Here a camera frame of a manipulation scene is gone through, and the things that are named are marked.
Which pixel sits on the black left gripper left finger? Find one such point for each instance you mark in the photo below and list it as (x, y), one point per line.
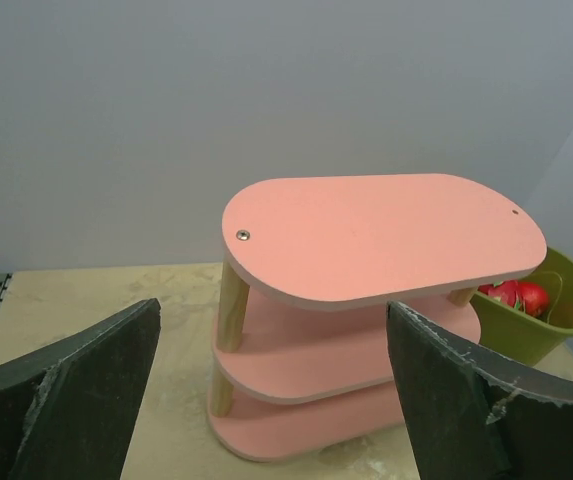
(68, 409)

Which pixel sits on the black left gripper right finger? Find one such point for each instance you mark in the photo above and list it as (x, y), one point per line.
(472, 413)

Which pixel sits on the pink three-tier wooden shelf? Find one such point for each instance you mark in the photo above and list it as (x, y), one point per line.
(299, 345)

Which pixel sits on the olive green plastic bin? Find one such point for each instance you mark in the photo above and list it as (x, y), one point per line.
(522, 337)

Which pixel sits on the red dragon fruit toy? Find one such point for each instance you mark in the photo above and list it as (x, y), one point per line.
(506, 292)

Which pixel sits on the red apple toy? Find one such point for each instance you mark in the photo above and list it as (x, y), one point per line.
(533, 299)

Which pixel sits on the black metal wall bracket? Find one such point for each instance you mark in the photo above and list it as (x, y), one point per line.
(5, 280)

